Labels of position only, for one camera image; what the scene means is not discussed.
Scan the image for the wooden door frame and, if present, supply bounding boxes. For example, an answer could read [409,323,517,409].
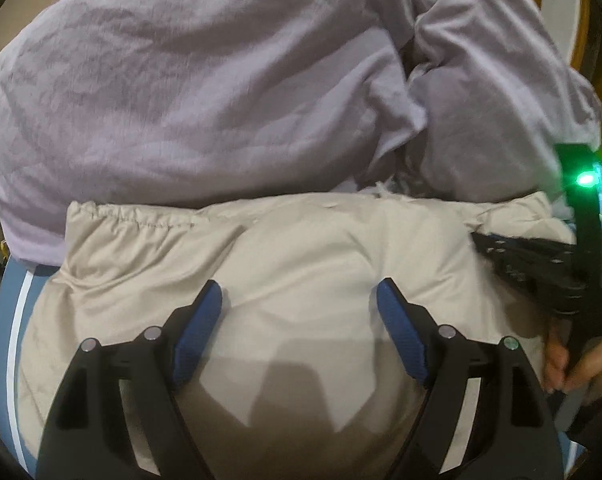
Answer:
[540,0,591,70]

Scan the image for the lavender pillow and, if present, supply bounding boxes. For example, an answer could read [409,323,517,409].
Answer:
[0,0,414,266]
[401,0,602,203]

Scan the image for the right lavender pillow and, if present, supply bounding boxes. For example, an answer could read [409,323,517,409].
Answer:
[401,0,602,203]

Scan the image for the beige puffer jacket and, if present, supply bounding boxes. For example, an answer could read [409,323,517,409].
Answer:
[16,193,574,479]

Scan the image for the blue white striped bedsheet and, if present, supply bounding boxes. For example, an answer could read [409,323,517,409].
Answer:
[0,258,58,476]

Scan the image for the left lavender pillow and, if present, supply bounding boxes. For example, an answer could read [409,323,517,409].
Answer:
[0,0,414,266]

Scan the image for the person's right hand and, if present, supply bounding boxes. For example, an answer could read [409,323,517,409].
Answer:
[543,318,602,404]

